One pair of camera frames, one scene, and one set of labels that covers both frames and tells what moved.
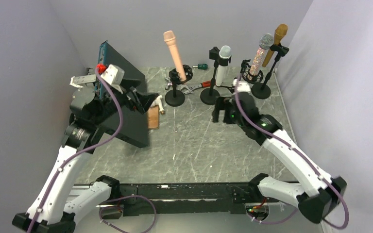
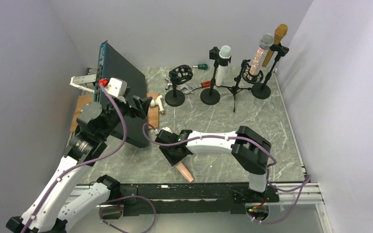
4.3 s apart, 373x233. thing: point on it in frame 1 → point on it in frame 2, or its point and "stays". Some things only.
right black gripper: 224,103 → 173,160
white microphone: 225,52 stays
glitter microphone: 266,41 stays
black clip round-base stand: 211,96 stays
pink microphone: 169,38 → 182,167
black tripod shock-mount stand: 245,71 stays
